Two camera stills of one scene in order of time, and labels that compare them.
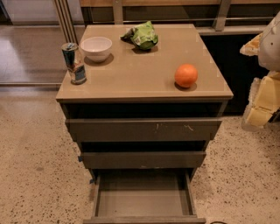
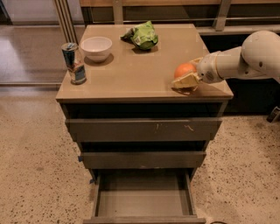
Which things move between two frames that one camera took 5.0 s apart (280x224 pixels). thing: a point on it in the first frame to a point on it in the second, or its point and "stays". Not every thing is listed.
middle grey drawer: (141, 160) stays
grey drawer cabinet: (143, 119) stays
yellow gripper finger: (252, 47) to (196, 61)
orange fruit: (185, 75) stays
